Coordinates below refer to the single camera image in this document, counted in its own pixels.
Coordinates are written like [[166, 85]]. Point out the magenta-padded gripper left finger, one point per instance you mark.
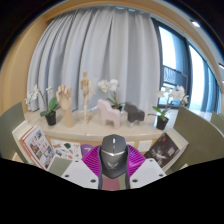
[[81, 173]]

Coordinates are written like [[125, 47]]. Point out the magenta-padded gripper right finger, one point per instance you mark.
[[146, 171]]

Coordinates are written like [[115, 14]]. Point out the dark grey computer mouse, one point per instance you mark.
[[114, 156]]

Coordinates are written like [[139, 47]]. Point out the black book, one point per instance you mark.
[[161, 150]]

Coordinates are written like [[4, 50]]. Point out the white sticker sheet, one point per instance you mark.
[[66, 149]]

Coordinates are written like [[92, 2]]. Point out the white books stack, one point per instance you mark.
[[182, 141]]

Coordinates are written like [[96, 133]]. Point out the white orchid in black pot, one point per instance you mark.
[[50, 118], [110, 86], [162, 123]]

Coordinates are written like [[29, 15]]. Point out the red-edged photo magazine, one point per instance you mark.
[[38, 146]]

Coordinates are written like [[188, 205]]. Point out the dark grey horse figurine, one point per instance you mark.
[[135, 114]]

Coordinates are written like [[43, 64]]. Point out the pink horse figurine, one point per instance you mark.
[[110, 115]]

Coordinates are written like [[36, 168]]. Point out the beige card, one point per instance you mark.
[[17, 157]]

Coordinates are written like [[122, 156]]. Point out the wooden hand model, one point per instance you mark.
[[66, 100]]

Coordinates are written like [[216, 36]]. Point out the wooden mannequin figure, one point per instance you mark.
[[86, 88]]

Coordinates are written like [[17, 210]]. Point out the window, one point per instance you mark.
[[196, 73]]

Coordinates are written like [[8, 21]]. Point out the grey curtain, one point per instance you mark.
[[100, 46]]

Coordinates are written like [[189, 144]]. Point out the white wall socket plate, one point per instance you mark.
[[131, 144], [145, 146]]

